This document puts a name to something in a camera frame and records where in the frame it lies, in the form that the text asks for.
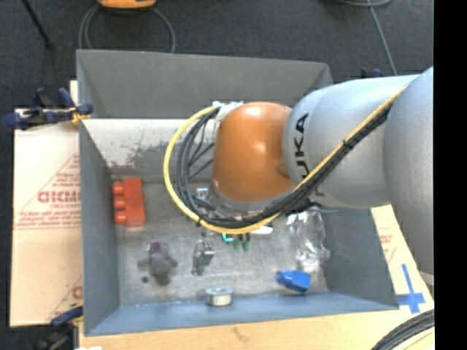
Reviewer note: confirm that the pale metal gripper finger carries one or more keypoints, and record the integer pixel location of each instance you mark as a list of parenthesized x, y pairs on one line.
[(209, 248), (198, 263)]

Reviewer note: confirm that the brown cardboard board red print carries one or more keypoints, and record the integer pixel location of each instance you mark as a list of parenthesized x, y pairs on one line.
[(44, 166)]

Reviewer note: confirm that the grey metal bin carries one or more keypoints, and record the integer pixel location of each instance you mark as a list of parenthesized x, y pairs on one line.
[(175, 86)]

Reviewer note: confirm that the blue plastic block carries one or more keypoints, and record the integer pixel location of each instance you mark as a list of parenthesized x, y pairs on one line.
[(295, 280)]

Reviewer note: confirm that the red toy building block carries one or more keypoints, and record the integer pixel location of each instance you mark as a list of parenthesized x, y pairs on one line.
[(131, 202)]

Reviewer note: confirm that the clear plastic bottle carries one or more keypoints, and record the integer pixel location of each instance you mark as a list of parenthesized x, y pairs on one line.
[(310, 239)]

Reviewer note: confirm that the grey purple toy animal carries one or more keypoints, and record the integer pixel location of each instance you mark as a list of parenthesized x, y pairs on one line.
[(160, 263)]

